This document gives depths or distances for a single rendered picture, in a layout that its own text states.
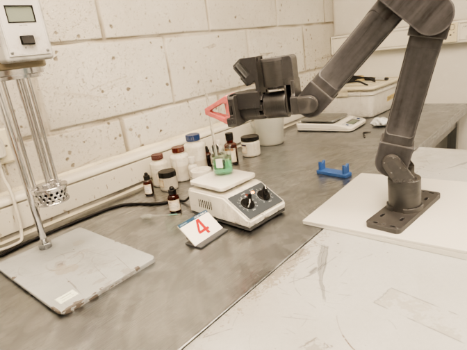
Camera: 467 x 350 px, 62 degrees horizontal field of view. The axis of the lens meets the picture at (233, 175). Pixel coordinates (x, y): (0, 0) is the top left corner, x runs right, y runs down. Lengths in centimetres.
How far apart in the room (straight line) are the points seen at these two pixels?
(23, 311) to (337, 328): 52
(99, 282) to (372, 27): 67
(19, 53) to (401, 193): 72
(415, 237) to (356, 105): 122
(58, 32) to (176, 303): 80
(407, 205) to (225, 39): 102
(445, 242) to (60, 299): 67
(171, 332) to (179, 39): 104
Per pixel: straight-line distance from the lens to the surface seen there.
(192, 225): 84
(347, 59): 79
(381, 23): 77
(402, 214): 84
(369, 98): 190
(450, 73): 218
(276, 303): 63
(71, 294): 76
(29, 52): 73
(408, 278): 70
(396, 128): 80
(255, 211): 86
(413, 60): 78
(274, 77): 82
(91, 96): 121
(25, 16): 74
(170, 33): 141
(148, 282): 74
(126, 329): 65
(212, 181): 92
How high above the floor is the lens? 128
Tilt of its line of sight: 18 degrees down
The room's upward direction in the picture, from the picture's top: 7 degrees counter-clockwise
